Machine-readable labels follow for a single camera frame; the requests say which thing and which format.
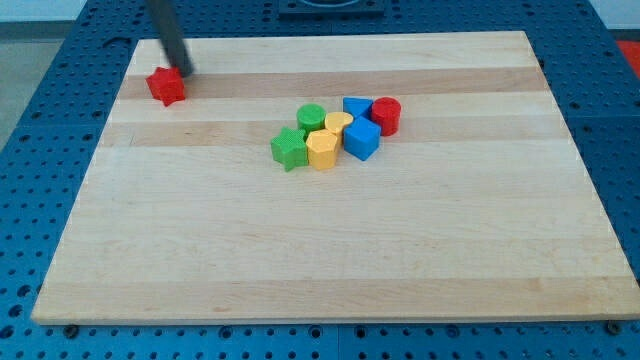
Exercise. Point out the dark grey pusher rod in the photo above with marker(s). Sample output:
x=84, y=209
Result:
x=170, y=35

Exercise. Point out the red star block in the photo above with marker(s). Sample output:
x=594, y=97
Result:
x=166, y=85

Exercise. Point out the green star block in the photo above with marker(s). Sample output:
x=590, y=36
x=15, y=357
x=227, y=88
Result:
x=289, y=148

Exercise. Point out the blue triangle block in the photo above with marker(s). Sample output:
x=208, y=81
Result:
x=357, y=107

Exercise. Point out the green cylinder block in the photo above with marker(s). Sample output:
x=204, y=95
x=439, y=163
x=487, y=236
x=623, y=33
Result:
x=310, y=117

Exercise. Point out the yellow heart block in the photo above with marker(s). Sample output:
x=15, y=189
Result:
x=336, y=122

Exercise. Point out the yellow hexagon block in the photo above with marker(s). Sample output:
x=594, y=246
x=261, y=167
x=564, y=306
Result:
x=322, y=149

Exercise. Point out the blue cube block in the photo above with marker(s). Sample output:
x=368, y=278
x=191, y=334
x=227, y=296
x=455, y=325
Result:
x=361, y=138

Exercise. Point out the red cylinder block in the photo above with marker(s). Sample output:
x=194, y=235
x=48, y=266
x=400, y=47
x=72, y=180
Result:
x=386, y=112

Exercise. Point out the light wooden board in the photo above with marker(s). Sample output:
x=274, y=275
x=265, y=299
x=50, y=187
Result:
x=478, y=209

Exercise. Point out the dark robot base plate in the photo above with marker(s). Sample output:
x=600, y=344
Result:
x=299, y=9

